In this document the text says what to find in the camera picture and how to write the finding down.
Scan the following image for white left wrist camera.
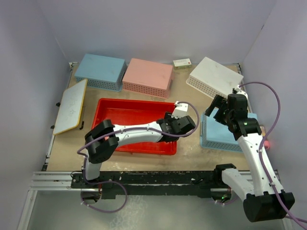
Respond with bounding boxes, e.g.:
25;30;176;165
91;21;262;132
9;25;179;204
171;101;189;119

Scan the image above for white perforated basket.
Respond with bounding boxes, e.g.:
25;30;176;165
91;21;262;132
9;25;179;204
186;57;243;98

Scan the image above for pink perforated basket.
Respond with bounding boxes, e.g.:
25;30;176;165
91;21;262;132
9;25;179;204
122;58;174;99

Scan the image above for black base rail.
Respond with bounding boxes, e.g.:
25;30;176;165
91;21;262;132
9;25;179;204
71;171;235;201

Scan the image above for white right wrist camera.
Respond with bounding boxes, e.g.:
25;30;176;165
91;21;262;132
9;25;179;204
232;85;248;98

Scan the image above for pink capped bottle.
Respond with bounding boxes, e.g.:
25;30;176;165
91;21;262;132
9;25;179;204
260;125;270;150

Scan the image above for red plastic tray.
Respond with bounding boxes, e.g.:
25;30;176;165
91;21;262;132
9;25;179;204
92;98;177;155

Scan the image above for small white green box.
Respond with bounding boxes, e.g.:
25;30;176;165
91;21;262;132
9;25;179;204
173;58;192;69

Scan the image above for light blue perforated basket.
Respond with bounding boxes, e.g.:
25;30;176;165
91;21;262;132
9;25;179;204
74;54;127;92

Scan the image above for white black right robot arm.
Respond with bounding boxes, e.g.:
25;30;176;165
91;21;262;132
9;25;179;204
205;93;295;222

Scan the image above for yellow framed whiteboard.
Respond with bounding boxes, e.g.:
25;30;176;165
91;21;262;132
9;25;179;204
53;79;87;136

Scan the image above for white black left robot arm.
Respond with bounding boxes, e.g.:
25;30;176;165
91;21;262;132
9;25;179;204
77;115;199;188

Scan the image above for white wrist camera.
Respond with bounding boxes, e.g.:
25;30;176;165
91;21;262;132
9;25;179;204
171;101;189;119
232;85;248;98

